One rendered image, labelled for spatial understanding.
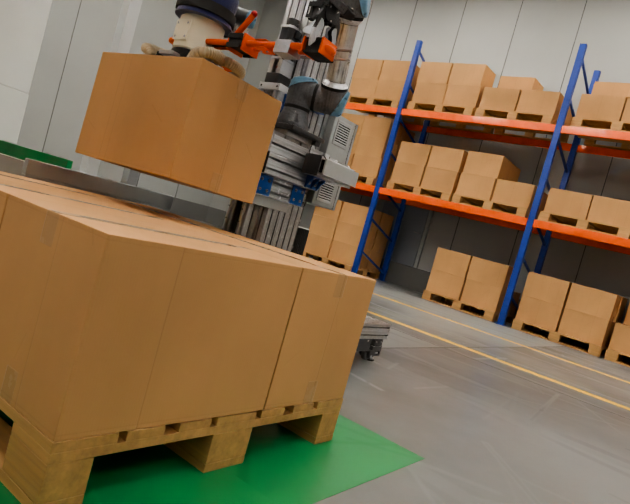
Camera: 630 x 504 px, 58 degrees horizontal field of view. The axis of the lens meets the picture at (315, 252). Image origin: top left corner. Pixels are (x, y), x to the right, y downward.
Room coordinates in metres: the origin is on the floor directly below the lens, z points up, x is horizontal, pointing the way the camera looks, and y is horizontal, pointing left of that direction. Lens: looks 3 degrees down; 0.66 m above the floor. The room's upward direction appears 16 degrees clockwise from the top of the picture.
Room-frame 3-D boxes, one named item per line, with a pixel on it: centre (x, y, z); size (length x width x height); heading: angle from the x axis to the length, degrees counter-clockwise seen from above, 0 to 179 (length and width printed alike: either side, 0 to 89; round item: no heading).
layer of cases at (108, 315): (1.78, 0.56, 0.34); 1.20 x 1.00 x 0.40; 54
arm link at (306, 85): (2.54, 0.24, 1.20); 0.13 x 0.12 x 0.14; 85
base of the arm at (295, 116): (2.54, 0.25, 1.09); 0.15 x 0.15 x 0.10
